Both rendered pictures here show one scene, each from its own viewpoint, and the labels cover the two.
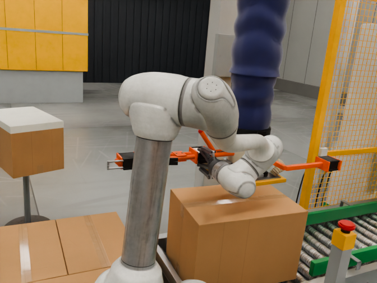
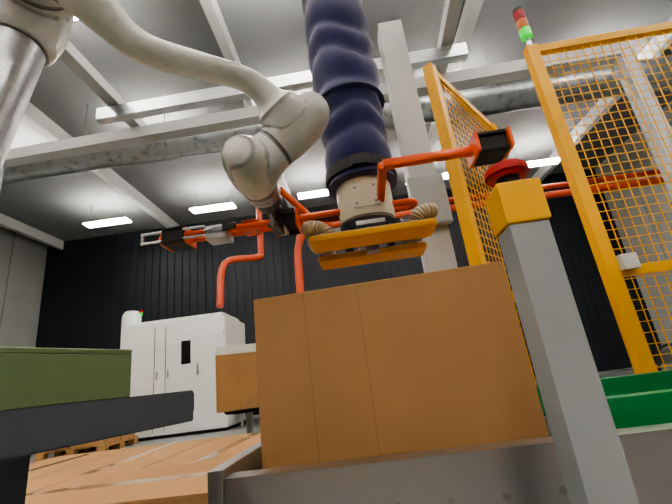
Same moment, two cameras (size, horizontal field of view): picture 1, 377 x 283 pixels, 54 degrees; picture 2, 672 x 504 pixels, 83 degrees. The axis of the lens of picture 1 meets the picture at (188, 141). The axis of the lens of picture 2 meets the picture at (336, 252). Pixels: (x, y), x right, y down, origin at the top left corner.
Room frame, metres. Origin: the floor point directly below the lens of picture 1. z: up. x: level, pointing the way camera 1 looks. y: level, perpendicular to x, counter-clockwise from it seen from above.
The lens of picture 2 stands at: (0.78, -0.73, 0.74)
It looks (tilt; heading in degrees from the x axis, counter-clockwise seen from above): 18 degrees up; 30
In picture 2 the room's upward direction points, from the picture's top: 7 degrees counter-clockwise
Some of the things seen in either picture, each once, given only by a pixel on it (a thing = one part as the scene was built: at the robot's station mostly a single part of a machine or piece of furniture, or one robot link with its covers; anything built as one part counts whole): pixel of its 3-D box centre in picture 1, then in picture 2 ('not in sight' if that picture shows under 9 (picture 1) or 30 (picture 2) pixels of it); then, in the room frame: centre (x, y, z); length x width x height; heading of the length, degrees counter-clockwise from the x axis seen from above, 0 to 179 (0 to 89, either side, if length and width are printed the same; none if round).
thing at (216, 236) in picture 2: not in sight; (219, 234); (1.56, 0.13, 1.21); 0.07 x 0.07 x 0.04; 27
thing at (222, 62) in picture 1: (226, 55); (429, 200); (2.77, -0.23, 1.62); 0.20 x 0.05 x 0.30; 116
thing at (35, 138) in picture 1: (23, 138); (247, 376); (2.89, 1.34, 0.82); 0.60 x 0.40 x 0.40; 45
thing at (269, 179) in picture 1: (253, 177); (371, 231); (1.69, -0.33, 1.11); 0.34 x 0.10 x 0.05; 117
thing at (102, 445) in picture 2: not in sight; (91, 425); (4.78, 7.15, 0.45); 1.21 x 1.02 x 0.90; 119
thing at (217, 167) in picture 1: (223, 172); (261, 189); (1.44, -0.15, 1.21); 0.09 x 0.06 x 0.09; 117
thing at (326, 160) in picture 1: (327, 163); (488, 148); (1.68, -0.67, 1.22); 0.09 x 0.08 x 0.05; 27
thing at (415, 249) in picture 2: not in sight; (371, 252); (1.85, -0.24, 1.11); 0.34 x 0.10 x 0.05; 117
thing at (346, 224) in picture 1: (346, 227); (507, 178); (1.43, -0.70, 1.02); 0.07 x 0.07 x 0.04
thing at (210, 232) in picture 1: (232, 233); (389, 367); (1.77, -0.28, 0.75); 0.60 x 0.40 x 0.40; 113
